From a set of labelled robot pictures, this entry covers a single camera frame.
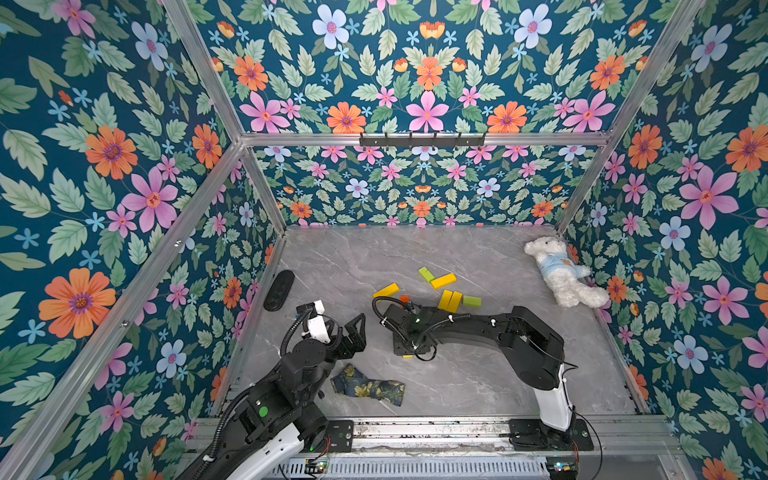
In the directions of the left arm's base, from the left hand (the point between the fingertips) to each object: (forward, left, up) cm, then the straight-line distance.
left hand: (357, 321), depth 69 cm
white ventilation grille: (-27, -12, -23) cm, 38 cm away
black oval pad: (+25, +29, -19) cm, 43 cm away
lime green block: (+28, -21, -22) cm, 41 cm away
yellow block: (+22, -7, -23) cm, 33 cm away
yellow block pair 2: (+16, -29, -23) cm, 40 cm away
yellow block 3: (-3, -11, -18) cm, 21 cm away
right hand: (+4, -12, -23) cm, 26 cm away
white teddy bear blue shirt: (+19, -64, -15) cm, 69 cm away
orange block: (+18, -12, -23) cm, 32 cm away
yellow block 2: (+25, -27, -23) cm, 44 cm away
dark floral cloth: (-7, +4, -20) cm, 22 cm away
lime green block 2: (+16, -35, -23) cm, 45 cm away
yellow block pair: (+17, -26, -23) cm, 38 cm away
